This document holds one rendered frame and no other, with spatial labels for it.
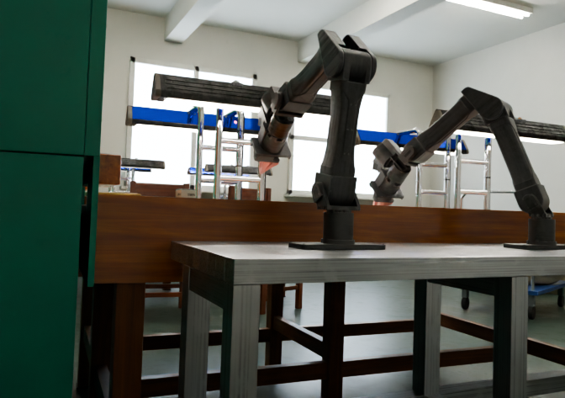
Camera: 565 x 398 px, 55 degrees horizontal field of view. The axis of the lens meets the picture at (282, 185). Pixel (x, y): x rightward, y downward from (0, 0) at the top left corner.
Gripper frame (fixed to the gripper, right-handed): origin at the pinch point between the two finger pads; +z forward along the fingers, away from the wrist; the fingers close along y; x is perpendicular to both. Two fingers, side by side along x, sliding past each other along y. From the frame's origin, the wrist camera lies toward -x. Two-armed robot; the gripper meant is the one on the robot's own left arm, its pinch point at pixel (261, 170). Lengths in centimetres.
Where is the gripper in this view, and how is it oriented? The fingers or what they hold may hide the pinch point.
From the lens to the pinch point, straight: 150.6
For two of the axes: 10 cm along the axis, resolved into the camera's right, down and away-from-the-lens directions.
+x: 2.4, 7.4, -6.3
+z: -3.2, 6.7, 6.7
